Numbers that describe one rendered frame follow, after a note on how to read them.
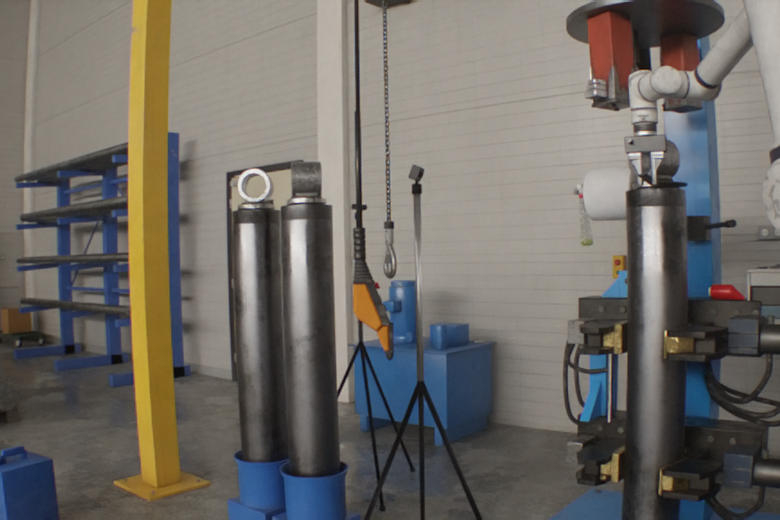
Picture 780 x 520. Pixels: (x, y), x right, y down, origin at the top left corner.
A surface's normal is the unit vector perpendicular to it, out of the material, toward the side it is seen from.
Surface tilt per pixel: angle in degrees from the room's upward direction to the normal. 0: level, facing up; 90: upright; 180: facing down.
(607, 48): 90
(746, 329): 90
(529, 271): 90
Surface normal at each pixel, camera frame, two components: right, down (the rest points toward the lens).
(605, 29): -0.88, 0.03
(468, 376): 0.77, 0.00
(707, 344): -0.63, 0.03
